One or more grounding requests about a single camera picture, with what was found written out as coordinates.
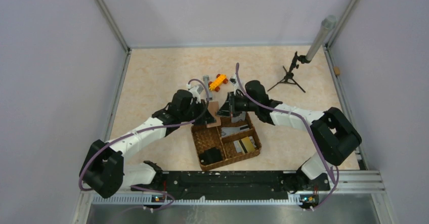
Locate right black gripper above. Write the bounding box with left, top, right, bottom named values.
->
left=216, top=92, right=258, bottom=118

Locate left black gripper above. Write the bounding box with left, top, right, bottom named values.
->
left=180, top=99, right=217, bottom=126

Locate brown leather card holder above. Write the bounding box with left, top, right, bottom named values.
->
left=206, top=101, right=222, bottom=128

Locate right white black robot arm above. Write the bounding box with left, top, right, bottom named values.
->
left=217, top=80, right=362, bottom=190

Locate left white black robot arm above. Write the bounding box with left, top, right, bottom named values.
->
left=78, top=85, right=213, bottom=198

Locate grey card in basket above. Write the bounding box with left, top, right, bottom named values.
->
left=221, top=124, right=250, bottom=138

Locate grey striped card beside gold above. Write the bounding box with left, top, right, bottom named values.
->
left=233, top=141, right=243, bottom=153

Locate brown woven divided basket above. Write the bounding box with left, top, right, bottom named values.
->
left=191, top=113, right=262, bottom=171

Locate yellow toy brick car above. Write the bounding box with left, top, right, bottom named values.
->
left=208, top=74, right=229, bottom=92

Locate black box in basket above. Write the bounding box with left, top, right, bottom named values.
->
left=198, top=147, right=223, bottom=165

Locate grey toy brick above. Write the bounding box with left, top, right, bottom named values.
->
left=203, top=75, right=213, bottom=101

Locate black mini tripod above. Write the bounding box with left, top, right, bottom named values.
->
left=268, top=52, right=310, bottom=93

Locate grey metal pole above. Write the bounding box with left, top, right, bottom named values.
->
left=305, top=15, right=338, bottom=62

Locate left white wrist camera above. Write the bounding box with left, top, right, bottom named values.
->
left=187, top=84, right=204, bottom=104

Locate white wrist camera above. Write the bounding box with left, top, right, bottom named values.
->
left=187, top=84, right=204, bottom=104
left=229, top=74, right=239, bottom=94

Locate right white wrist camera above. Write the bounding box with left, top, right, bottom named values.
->
left=229, top=74, right=239, bottom=94

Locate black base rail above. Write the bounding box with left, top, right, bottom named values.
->
left=157, top=170, right=303, bottom=203

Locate small brown wall object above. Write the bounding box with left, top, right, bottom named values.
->
left=333, top=66, right=340, bottom=76

